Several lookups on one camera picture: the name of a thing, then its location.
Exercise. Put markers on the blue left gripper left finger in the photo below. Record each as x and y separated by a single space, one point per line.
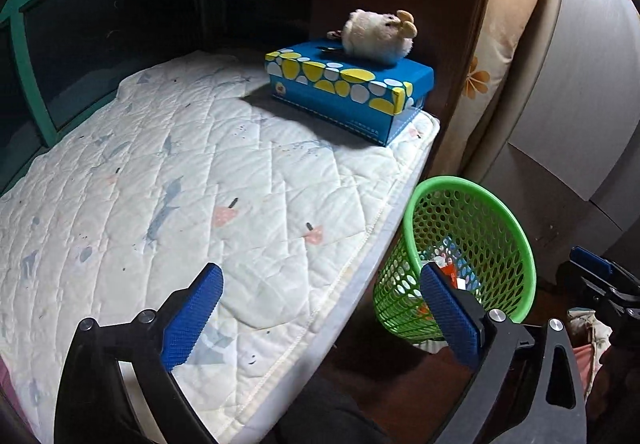
189 312

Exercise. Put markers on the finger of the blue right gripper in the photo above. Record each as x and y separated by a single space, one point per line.
590 261

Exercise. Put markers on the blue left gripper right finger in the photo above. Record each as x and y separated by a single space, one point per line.
457 313

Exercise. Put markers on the orange Ovaltine snack wrapper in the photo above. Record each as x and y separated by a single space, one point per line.
451 273

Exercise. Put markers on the green plastic mesh basket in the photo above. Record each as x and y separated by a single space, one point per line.
454 220

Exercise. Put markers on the white wardrobe cabinet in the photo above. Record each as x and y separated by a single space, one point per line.
562 146

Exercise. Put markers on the white quilted mattress pad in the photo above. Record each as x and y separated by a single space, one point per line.
192 163

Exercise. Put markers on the blue yellow tissue box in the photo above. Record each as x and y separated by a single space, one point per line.
372 100

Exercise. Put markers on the beige plush toy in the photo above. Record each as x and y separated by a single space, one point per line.
381 38

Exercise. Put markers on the floral beige curtain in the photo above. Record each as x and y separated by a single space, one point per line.
503 25

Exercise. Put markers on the green window frame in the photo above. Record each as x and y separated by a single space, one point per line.
61 60

